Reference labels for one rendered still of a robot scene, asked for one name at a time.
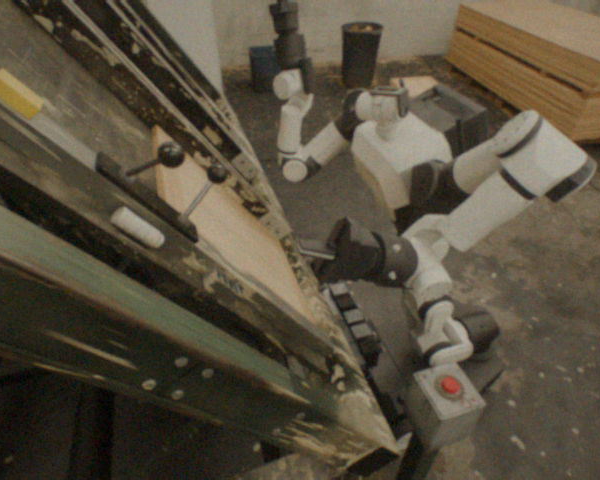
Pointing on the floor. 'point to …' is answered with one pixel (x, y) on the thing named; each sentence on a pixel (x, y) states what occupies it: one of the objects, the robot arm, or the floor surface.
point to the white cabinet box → (192, 32)
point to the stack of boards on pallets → (543, 65)
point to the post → (415, 461)
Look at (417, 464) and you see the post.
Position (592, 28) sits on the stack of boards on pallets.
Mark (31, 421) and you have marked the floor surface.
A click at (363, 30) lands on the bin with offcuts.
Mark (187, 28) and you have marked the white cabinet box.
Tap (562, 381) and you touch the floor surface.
